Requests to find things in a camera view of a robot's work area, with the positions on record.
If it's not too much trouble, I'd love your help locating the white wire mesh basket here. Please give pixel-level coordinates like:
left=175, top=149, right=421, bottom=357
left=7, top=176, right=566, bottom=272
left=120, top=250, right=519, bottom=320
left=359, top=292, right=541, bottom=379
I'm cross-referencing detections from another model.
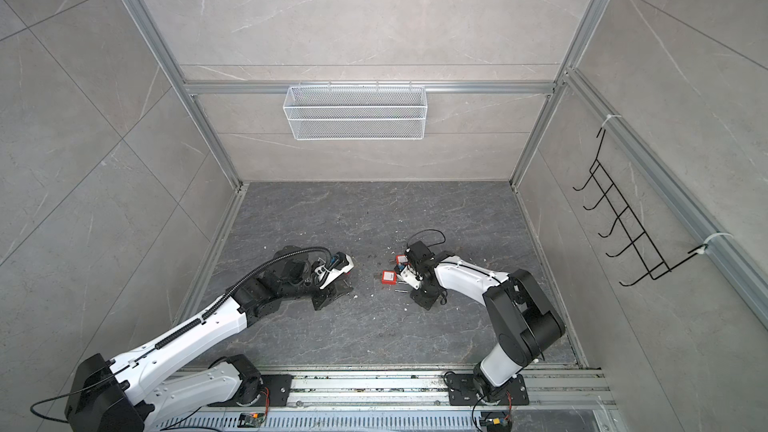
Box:
left=283, top=85, right=428, bottom=141

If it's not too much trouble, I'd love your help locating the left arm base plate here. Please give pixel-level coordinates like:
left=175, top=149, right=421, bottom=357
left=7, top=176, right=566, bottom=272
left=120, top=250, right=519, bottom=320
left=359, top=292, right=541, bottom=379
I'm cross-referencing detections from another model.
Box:
left=209, top=374, right=293, bottom=407

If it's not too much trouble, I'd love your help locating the black wire hook rack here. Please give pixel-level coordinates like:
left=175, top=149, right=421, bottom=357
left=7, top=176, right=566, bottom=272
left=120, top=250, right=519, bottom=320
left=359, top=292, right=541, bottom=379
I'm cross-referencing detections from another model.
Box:
left=572, top=128, right=708, bottom=288

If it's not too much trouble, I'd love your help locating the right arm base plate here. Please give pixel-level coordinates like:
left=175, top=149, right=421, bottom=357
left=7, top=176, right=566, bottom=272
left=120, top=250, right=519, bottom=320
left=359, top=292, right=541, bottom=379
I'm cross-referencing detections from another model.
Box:
left=442, top=371, right=530, bottom=406

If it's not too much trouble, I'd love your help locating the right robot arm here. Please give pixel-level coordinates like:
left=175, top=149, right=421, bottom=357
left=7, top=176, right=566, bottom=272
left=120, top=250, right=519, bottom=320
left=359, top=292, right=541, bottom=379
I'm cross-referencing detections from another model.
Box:
left=396, top=237, right=566, bottom=405

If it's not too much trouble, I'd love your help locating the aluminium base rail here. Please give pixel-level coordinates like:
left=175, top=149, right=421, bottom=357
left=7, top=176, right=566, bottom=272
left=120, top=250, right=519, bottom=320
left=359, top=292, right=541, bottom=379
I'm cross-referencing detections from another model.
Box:
left=155, top=368, right=619, bottom=413

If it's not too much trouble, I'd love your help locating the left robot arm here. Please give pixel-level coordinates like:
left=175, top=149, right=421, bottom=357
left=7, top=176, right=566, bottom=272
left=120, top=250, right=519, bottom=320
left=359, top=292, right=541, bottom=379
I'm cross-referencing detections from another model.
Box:
left=59, top=246, right=354, bottom=431

